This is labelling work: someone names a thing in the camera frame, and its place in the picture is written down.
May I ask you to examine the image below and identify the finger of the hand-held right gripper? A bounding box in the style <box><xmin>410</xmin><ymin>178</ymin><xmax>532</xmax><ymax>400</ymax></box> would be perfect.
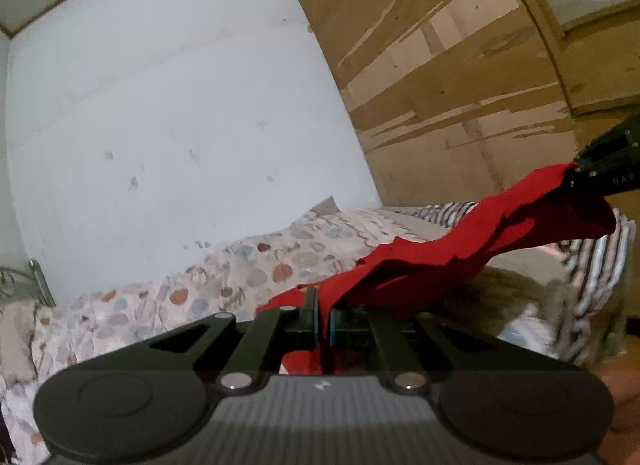
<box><xmin>564</xmin><ymin>164</ymin><xmax>640</xmax><ymax>197</ymax></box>
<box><xmin>574</xmin><ymin>114</ymin><xmax>640</xmax><ymax>168</ymax></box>

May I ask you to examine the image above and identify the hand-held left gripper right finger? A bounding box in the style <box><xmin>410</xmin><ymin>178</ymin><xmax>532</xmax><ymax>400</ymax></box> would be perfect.
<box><xmin>326</xmin><ymin>306</ymin><xmax>532</xmax><ymax>394</ymax></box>

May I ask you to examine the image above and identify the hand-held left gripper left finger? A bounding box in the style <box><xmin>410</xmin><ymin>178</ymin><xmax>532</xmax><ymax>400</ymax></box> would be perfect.
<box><xmin>114</xmin><ymin>286</ymin><xmax>321</xmax><ymax>394</ymax></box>

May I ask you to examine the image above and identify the red long-sleeve shirt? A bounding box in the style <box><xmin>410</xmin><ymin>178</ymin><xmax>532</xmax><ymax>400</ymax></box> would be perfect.
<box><xmin>255</xmin><ymin>162</ymin><xmax>617</xmax><ymax>377</ymax></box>

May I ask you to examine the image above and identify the black and white striped sheet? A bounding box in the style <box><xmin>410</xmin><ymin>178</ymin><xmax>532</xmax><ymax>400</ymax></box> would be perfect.
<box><xmin>400</xmin><ymin>201</ymin><xmax>638</xmax><ymax>361</ymax></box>

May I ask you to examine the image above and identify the patterned duvet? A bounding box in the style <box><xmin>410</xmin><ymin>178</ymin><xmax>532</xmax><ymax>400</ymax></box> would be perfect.
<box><xmin>0</xmin><ymin>208</ymin><xmax>451</xmax><ymax>465</ymax></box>

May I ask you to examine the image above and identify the grey cloth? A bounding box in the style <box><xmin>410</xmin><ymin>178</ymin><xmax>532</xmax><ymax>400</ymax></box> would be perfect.
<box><xmin>440</xmin><ymin>245</ymin><xmax>581</xmax><ymax>341</ymax></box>

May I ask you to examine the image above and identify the wooden board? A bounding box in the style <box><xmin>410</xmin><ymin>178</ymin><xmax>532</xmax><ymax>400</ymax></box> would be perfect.
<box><xmin>294</xmin><ymin>0</ymin><xmax>640</xmax><ymax>218</ymax></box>

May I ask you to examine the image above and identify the metal bed headboard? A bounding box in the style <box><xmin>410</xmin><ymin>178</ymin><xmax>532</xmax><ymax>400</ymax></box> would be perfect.
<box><xmin>0</xmin><ymin>257</ymin><xmax>57</xmax><ymax>310</ymax></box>

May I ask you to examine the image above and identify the patterned pillow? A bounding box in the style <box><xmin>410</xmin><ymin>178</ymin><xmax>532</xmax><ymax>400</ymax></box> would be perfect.
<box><xmin>0</xmin><ymin>301</ymin><xmax>42</xmax><ymax>378</ymax></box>

